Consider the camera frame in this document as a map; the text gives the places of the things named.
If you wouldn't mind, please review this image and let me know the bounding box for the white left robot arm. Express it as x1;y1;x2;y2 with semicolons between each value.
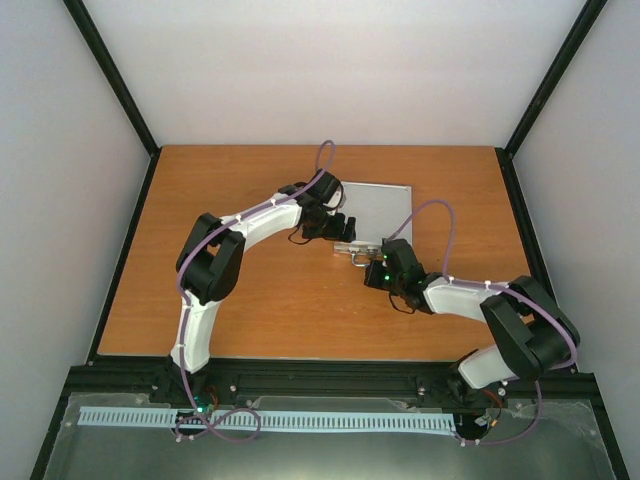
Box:
171;169;356;403

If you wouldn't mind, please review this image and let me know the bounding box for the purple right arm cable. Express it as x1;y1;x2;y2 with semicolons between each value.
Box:
387;199;579;446

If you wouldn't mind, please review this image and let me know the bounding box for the aluminium poker case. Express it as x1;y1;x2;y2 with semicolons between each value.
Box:
333;182;413;267

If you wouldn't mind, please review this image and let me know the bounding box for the light blue cable duct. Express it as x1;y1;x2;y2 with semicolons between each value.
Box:
77;406;456;436

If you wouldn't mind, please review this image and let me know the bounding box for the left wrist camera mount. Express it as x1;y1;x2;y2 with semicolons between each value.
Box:
329;185;346;210

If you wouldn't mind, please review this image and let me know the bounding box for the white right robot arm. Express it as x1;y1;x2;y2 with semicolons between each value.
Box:
364;239;580;390

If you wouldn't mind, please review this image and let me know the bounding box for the black aluminium frame rail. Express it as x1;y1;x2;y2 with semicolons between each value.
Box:
514;1;639;478

